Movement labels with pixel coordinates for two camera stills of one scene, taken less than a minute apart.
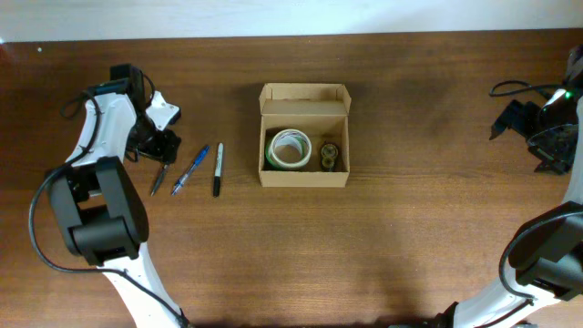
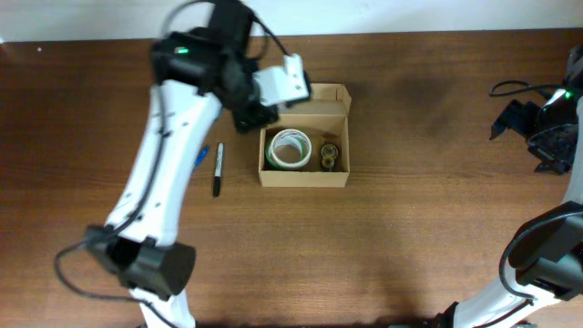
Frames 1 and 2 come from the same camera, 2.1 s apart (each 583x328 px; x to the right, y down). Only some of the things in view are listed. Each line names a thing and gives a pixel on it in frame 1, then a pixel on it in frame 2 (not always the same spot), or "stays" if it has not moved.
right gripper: (519, 117) stays
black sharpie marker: (219, 170) stays
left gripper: (158, 146) -> (254, 118)
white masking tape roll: (288, 148) stays
